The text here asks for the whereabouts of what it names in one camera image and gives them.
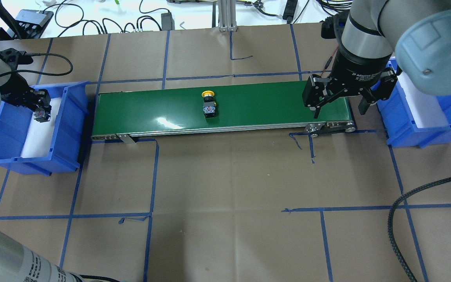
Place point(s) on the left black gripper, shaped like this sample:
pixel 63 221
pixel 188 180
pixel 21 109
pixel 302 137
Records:
pixel 17 89

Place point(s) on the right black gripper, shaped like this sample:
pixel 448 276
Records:
pixel 356 72

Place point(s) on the yellow push button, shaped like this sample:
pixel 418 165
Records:
pixel 209 105

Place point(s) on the red push button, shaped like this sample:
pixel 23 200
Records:
pixel 42 116

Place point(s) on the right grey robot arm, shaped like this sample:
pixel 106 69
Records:
pixel 377 41

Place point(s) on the blue bin with buttons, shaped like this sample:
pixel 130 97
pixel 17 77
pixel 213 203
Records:
pixel 66 139

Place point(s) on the white foam pad left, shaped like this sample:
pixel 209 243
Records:
pixel 39 135

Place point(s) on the green conveyor belt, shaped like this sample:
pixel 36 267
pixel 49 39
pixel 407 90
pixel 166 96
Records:
pixel 262 106

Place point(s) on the black power strip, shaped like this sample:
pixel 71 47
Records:
pixel 289 11

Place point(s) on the blue empty bin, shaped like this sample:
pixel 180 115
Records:
pixel 412 118

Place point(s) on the black power adapter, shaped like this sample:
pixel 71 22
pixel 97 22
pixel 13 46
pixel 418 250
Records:
pixel 167 21

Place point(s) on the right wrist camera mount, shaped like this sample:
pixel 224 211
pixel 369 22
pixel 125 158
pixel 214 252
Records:
pixel 333 26

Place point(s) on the aluminium frame post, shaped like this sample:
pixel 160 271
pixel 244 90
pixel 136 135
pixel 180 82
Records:
pixel 227 16

